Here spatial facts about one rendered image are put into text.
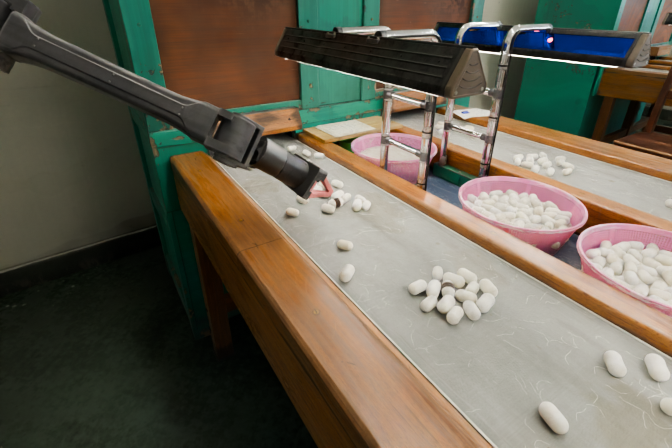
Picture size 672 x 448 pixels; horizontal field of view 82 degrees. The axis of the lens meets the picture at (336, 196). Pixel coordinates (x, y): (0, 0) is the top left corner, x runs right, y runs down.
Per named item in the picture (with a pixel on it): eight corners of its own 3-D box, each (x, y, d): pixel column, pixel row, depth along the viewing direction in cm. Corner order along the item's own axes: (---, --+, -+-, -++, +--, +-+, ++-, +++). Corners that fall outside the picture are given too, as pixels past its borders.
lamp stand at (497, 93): (483, 198, 109) (516, 25, 89) (431, 174, 124) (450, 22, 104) (523, 182, 118) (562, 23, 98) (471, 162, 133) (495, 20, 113)
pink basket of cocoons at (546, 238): (565, 287, 74) (579, 246, 70) (435, 242, 89) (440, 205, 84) (582, 229, 94) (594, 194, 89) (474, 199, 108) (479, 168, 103)
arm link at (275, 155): (253, 164, 65) (267, 134, 66) (234, 159, 70) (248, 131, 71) (283, 180, 70) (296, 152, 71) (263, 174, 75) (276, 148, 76)
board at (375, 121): (324, 143, 123) (324, 140, 123) (302, 131, 134) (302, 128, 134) (402, 127, 139) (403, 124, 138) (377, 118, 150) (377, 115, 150)
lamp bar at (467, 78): (451, 100, 56) (458, 47, 53) (274, 56, 103) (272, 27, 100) (486, 94, 60) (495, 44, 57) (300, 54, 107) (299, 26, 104)
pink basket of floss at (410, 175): (431, 196, 110) (435, 165, 105) (341, 185, 116) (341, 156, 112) (435, 162, 133) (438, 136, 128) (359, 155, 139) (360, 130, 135)
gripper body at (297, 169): (301, 156, 80) (274, 139, 75) (327, 173, 73) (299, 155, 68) (284, 182, 81) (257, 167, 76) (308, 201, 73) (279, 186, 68)
